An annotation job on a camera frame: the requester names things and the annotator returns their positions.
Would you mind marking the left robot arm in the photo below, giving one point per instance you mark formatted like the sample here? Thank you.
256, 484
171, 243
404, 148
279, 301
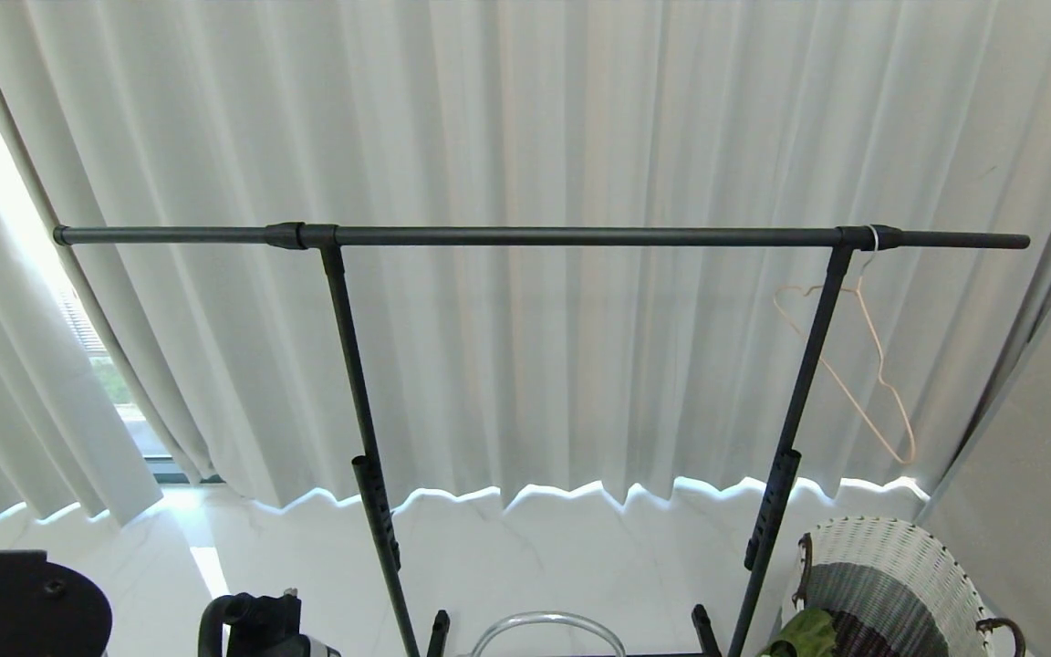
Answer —
24, 607

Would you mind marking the black clothes rack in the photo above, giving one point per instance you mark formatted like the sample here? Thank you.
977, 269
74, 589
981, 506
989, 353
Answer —
580, 236

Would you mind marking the white laundry basket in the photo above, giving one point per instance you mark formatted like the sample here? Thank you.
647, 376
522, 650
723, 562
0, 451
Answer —
909, 566

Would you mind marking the green garment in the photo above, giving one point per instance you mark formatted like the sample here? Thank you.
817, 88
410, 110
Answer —
804, 634

